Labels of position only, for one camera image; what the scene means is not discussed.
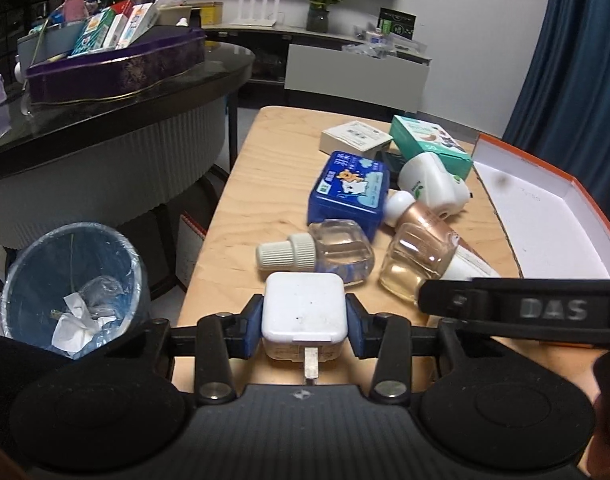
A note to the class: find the teal bandage box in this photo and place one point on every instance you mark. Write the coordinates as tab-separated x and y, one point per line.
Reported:
414	137

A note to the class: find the blue floss pick box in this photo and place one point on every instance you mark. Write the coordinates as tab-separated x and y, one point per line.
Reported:
350	187

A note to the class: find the purple decorative tin box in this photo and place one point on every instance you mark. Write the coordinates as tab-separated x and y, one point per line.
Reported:
162	52

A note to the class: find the white plug-in repellent heater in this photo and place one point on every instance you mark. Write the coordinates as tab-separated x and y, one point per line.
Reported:
426	178

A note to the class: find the blue curtain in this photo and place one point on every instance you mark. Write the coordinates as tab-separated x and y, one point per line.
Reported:
563	111

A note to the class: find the orange white shoebox lid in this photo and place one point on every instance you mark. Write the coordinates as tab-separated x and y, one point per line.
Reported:
555	228

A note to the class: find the black green display box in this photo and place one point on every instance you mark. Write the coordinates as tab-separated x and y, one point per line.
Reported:
399	23

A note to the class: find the white small carton box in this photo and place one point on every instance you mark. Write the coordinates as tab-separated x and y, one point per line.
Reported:
355	138

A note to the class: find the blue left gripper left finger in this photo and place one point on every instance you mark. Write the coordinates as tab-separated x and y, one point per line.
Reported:
251	325

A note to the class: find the yellow box on cabinet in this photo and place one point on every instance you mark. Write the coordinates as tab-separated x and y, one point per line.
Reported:
211	12

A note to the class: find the black power adapter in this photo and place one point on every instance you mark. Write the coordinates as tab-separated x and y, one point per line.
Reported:
393	161

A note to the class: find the rose gold bottle white cap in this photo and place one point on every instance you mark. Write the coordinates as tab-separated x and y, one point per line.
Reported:
401	208

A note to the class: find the white wifi router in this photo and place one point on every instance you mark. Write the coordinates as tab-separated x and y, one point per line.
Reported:
257	13

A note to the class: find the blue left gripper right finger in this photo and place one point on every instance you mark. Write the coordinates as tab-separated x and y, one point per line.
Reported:
358	326

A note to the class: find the clear bottle white ribbed cap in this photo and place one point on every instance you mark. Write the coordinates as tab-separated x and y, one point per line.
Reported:
331	246

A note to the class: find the blue lined trash bin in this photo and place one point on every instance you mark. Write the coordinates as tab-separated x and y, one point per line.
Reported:
75	289

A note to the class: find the light wooden side table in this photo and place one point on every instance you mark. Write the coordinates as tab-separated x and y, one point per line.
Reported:
265	199

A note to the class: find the black round table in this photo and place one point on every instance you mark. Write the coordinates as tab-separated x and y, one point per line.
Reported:
112	161

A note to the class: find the white power adapter plug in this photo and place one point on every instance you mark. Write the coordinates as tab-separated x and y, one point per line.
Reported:
304	319

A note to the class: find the white tv cabinet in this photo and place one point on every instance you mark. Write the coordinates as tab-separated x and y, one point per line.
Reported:
390	75

